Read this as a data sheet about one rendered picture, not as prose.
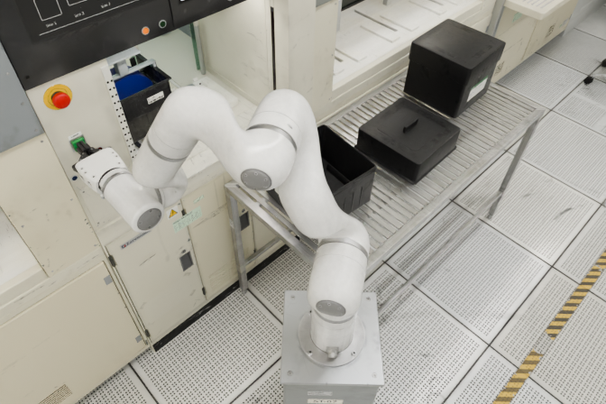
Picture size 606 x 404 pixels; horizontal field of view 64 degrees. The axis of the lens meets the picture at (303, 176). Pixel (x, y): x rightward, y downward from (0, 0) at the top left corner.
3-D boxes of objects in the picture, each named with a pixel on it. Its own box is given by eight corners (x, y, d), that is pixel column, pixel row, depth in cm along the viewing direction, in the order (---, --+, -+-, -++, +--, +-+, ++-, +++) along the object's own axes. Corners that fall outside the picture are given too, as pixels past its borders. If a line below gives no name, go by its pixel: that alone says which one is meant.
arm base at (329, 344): (367, 368, 131) (375, 337, 117) (297, 366, 131) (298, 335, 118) (362, 304, 144) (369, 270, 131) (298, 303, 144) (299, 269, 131)
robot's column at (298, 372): (357, 460, 183) (385, 385, 128) (283, 458, 183) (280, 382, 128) (353, 384, 202) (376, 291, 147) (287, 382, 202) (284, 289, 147)
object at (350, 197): (263, 189, 175) (261, 155, 163) (322, 157, 187) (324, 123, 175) (312, 238, 160) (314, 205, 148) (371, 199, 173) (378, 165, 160)
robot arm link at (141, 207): (141, 169, 117) (104, 179, 111) (170, 198, 111) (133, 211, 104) (138, 196, 121) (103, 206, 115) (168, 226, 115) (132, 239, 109)
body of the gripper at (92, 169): (101, 204, 117) (79, 179, 123) (138, 183, 122) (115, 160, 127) (91, 183, 112) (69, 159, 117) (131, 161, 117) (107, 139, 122)
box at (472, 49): (454, 120, 204) (471, 69, 186) (400, 91, 217) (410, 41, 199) (489, 91, 218) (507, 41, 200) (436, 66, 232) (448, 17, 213)
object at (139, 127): (123, 158, 165) (96, 82, 142) (95, 130, 175) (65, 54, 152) (183, 126, 177) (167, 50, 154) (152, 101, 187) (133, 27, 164)
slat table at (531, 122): (330, 383, 202) (344, 290, 147) (240, 291, 232) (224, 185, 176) (493, 217, 265) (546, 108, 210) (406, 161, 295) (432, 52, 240)
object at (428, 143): (414, 186, 177) (420, 160, 168) (353, 147, 191) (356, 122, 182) (457, 147, 192) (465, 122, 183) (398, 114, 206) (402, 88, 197)
